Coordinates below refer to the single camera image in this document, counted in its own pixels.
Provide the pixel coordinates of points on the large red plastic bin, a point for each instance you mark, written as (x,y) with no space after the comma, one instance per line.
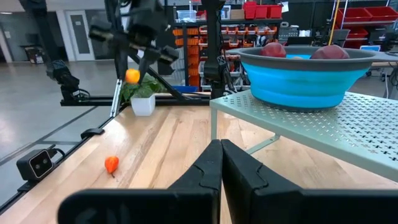
(354,14)
(357,32)
(383,12)

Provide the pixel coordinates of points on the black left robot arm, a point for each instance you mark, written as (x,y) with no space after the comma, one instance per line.
(66,81)

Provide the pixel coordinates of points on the orange bin storage rack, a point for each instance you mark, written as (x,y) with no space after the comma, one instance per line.
(192,46)

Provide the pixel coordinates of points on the blue flat bin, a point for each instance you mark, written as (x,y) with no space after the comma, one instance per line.
(185,89)

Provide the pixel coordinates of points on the small red plastic bin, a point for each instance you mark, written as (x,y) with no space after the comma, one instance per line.
(249,10)
(275,11)
(261,11)

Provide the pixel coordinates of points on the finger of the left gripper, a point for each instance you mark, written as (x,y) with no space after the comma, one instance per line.
(120,63)
(144,67)

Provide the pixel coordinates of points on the black table edge clip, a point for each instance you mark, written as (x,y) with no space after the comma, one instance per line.
(92,132)

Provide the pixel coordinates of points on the red round toy fruit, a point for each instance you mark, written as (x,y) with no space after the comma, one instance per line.
(273,49)

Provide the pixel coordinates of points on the clear plastic box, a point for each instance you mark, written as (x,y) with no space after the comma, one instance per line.
(186,15)

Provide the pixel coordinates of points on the white door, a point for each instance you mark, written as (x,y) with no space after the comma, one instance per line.
(79,34)

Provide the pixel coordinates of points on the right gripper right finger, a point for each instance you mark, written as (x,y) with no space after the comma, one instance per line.
(264,202)

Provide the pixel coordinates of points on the white plant pot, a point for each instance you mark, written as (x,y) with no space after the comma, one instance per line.
(143,105)

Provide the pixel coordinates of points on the brown cardboard box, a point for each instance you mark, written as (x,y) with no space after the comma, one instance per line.
(237,14)

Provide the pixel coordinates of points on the dark red toy plum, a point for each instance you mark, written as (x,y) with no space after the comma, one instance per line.
(329,52)

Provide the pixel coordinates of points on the green leafy plant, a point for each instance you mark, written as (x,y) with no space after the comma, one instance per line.
(143,87)

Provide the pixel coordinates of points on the pale green perforated metal shelf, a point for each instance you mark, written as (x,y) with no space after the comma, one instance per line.
(311,124)

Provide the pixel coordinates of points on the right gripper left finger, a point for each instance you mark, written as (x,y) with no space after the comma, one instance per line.
(186,202)

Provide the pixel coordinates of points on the orange yellow toy pear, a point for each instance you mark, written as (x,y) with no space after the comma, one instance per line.
(111,164)
(132,76)

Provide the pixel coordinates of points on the black table-level camera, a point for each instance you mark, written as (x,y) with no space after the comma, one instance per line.
(34,165)

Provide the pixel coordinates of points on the teal collapsible bowl grey rim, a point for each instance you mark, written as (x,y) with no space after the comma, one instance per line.
(295,84)

